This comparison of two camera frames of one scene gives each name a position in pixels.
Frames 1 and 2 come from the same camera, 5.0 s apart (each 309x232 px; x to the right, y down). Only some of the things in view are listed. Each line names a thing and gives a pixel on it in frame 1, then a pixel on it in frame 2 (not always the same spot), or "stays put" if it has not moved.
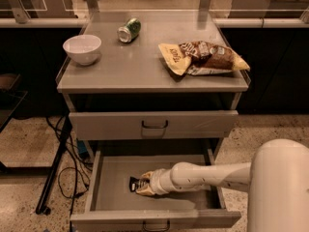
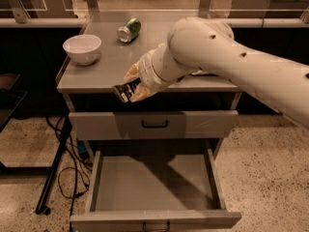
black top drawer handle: (154, 127) stays put
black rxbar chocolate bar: (133, 183) → (126, 90)
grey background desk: (269, 1) stays put
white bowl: (83, 48) stays put
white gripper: (156, 182) → (145, 73)
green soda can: (129, 31) stays put
